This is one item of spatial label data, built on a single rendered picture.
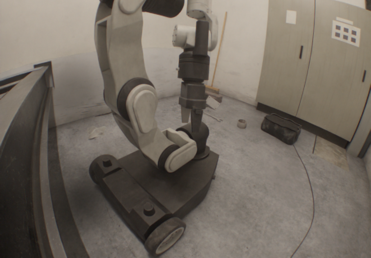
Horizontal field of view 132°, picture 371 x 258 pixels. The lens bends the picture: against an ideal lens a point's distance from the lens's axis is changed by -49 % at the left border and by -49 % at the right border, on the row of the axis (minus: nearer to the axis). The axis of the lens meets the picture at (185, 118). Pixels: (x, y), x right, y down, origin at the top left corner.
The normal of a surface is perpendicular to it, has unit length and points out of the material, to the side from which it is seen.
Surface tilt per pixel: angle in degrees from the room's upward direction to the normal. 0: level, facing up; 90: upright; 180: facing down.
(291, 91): 90
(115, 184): 0
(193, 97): 76
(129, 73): 90
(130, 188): 0
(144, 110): 90
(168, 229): 2
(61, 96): 90
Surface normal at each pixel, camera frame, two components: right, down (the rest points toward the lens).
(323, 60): -0.73, 0.25
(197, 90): 0.25, 0.21
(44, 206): 0.07, -0.90
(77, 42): 0.68, 0.36
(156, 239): -0.25, -0.61
